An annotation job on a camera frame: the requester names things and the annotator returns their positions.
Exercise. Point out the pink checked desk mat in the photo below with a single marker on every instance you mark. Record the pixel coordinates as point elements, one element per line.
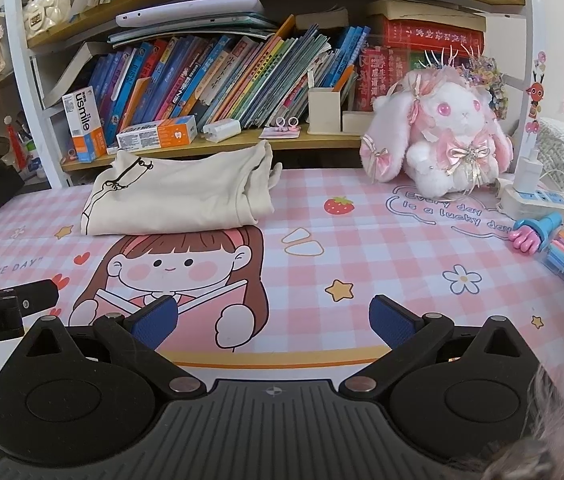
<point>362,260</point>

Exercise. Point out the pink white plush bunny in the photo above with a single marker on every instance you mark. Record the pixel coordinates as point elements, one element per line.
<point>442,125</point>

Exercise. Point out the pink scissors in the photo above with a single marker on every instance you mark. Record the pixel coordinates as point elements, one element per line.
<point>282,130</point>

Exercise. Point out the white laptop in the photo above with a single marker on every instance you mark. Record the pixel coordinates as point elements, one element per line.
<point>186,12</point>

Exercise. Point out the tall white orange box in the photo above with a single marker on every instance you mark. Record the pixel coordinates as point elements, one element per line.
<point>84,125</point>

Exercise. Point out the iridescent paper decoration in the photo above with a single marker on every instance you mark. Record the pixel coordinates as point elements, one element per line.
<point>487,77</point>

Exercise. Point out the cream t-shirt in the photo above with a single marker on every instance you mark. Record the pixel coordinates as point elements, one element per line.
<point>176,195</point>

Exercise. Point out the white wall charger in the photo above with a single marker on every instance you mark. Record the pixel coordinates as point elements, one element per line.
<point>527,172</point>

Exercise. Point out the flat white orange box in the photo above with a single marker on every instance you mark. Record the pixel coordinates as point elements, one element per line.
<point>156,134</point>

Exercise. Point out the row of colourful books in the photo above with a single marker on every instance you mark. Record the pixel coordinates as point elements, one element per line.
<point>221,75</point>

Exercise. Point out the white wooden bookshelf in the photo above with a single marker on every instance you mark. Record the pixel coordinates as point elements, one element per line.
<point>29,85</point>

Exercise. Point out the white power strip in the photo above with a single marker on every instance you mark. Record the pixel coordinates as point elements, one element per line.
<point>527,205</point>

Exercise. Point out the cream pen holder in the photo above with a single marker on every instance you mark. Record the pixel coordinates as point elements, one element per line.
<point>324,112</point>

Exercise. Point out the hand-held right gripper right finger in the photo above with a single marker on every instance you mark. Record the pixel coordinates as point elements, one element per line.
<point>389,322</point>

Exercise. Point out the thick red books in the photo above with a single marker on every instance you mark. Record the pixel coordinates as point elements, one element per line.
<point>427,40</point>

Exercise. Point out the grey fuzzy sleeve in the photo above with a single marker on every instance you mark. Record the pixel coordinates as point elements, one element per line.
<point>557,435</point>

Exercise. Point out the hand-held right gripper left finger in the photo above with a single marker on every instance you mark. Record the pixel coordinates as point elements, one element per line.
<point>156,320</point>

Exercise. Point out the small white rectangular case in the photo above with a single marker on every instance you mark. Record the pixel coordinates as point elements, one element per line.
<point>221,131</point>

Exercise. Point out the small cream box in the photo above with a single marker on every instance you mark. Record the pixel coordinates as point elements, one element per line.
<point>358,122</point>

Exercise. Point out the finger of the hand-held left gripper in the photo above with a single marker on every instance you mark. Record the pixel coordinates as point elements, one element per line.
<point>36,295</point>

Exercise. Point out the deer sticker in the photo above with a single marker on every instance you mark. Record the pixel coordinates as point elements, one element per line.
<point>536,92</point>

